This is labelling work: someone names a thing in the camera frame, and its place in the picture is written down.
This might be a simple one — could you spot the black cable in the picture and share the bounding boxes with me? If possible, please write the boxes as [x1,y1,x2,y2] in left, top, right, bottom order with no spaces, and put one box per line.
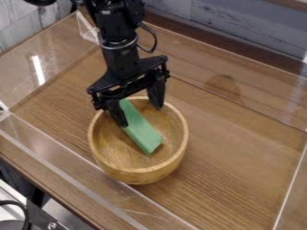
[0,199,30,230]

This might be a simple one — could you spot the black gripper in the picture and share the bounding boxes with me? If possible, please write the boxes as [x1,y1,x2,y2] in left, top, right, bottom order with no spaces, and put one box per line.
[86,40,170,128]

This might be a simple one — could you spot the brown wooden bowl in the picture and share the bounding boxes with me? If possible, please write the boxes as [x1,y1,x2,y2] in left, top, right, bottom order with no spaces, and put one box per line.
[87,96,188,185]

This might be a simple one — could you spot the clear acrylic tray enclosure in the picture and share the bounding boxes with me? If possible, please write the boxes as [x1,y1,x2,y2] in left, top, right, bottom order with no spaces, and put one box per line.
[0,17,307,230]

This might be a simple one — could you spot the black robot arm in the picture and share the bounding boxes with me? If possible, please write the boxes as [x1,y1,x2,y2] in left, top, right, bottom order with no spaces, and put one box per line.
[71,0,169,127]

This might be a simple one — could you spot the green rectangular block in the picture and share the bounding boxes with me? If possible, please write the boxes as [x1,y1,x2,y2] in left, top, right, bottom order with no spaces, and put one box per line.
[119,99,162,155]

